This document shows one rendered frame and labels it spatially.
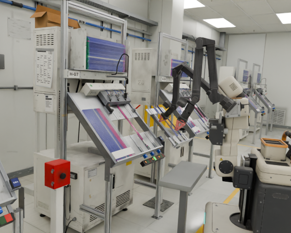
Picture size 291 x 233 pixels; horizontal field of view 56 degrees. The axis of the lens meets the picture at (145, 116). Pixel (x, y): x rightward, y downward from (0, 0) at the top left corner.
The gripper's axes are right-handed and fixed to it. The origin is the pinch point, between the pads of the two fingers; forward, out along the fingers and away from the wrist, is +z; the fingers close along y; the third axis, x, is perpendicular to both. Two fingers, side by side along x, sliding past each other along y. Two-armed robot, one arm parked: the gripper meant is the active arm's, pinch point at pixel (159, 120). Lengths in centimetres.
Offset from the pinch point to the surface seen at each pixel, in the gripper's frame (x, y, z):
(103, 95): -37, 54, 2
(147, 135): 8.4, 25.1, 6.7
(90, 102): -35, 67, 8
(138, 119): -10.9, 17.7, 8.8
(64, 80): -53, 89, 0
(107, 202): 42, 90, 30
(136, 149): 18, 52, 7
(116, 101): -30, 42, 1
